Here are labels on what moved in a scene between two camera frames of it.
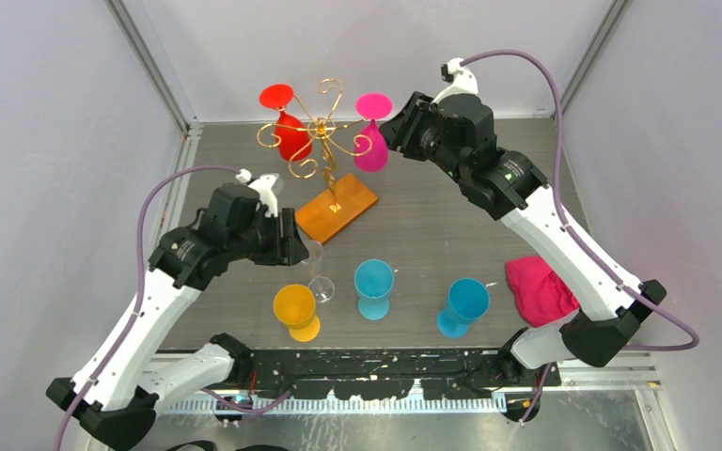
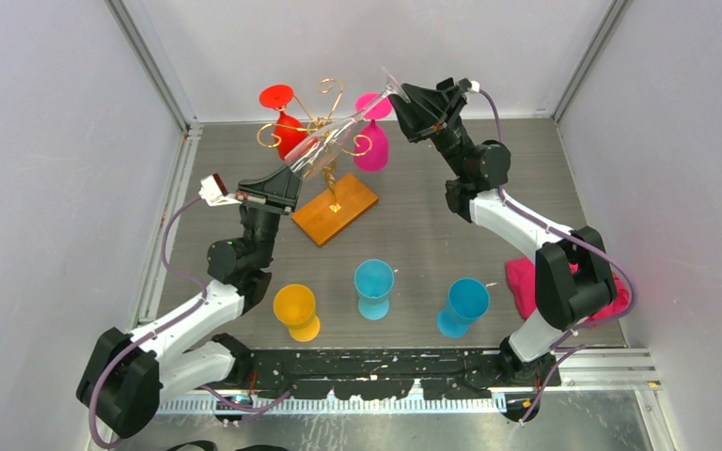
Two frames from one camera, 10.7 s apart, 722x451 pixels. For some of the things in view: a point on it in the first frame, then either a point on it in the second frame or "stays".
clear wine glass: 321,288 to 323,148
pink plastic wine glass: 370,147 stays
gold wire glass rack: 351,194 stays
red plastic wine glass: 291,139 stays
